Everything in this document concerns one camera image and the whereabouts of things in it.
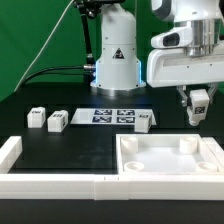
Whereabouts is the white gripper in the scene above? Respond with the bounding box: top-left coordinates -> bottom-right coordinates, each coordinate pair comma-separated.
147,48 -> 224,107

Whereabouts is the white square tabletop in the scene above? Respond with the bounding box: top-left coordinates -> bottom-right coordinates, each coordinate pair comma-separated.
116,134 -> 224,175

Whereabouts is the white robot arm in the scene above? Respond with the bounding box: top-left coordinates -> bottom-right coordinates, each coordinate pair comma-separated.
91,0 -> 224,96

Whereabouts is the white sheet with markers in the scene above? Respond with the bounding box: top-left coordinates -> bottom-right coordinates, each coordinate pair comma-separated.
71,108 -> 156,125

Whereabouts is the white U-shaped fence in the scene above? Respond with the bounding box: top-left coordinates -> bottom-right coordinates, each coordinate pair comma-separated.
0,136 -> 224,200

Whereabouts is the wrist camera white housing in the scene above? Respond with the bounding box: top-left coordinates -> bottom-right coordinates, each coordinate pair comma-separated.
151,26 -> 193,49

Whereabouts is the black camera stand pole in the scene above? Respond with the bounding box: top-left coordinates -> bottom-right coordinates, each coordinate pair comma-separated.
73,0 -> 126,64

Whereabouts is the black cable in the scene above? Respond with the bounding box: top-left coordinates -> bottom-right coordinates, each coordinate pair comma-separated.
23,65 -> 98,85

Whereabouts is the white cable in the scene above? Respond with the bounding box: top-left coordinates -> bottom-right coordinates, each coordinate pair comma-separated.
13,0 -> 75,92

